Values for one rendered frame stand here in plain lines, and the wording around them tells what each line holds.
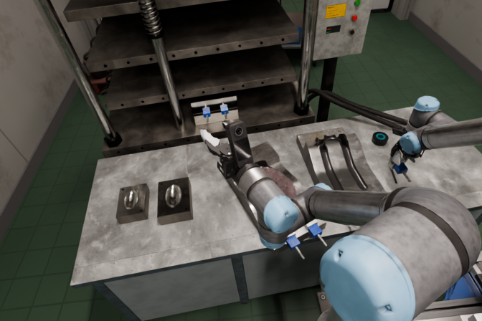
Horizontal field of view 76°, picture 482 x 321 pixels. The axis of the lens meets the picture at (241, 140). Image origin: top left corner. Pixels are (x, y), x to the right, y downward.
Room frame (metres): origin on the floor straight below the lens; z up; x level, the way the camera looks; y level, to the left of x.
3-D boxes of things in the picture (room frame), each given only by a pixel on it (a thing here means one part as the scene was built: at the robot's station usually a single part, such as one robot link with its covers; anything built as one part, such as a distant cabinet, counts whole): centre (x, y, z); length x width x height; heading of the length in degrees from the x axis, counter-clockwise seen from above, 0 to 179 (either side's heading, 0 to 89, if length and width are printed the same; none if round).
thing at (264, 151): (0.84, -0.11, 0.85); 0.50 x 0.26 x 0.11; 23
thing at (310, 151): (0.96, -0.46, 0.87); 0.50 x 0.26 x 0.14; 5
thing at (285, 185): (0.84, -0.12, 0.90); 0.26 x 0.18 x 0.08; 23
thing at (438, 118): (0.76, -0.72, 1.25); 0.11 x 0.11 x 0.08; 20
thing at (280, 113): (1.78, 0.22, 0.75); 1.30 x 0.84 x 0.06; 95
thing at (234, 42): (1.83, 0.22, 1.26); 1.10 x 0.74 x 0.05; 95
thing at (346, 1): (1.68, -0.61, 0.73); 0.30 x 0.22 x 1.47; 95
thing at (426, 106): (0.85, -0.70, 1.25); 0.09 x 0.08 x 0.11; 20
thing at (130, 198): (0.88, 0.54, 0.83); 0.17 x 0.13 x 0.06; 5
